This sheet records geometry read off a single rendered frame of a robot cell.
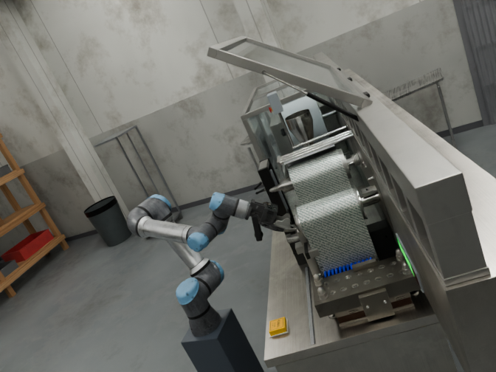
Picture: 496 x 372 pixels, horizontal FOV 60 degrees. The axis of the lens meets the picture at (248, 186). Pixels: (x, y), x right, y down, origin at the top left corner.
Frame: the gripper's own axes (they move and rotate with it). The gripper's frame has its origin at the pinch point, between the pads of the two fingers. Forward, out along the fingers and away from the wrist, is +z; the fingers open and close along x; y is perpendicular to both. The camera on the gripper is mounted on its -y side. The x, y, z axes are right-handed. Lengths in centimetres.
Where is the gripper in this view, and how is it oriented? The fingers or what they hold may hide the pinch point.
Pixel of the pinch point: (291, 229)
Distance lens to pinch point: 177.4
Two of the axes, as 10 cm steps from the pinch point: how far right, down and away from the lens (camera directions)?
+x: 0.8, -3.6, 9.3
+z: 9.5, 3.0, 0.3
